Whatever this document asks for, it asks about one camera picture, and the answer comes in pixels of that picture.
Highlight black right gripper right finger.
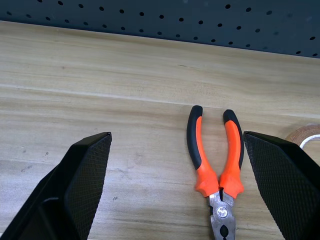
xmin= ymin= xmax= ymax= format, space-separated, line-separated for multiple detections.
xmin=242 ymin=130 xmax=320 ymax=240

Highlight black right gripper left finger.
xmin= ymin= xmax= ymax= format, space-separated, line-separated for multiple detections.
xmin=0 ymin=131 xmax=113 ymax=240

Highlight dark blue pegboard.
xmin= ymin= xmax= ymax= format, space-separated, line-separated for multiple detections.
xmin=0 ymin=0 xmax=320 ymax=59

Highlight brown tape roll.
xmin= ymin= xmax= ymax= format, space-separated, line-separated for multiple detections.
xmin=284 ymin=125 xmax=320 ymax=149

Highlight orange and black pliers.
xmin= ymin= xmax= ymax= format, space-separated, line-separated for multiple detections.
xmin=186 ymin=105 xmax=245 ymax=240

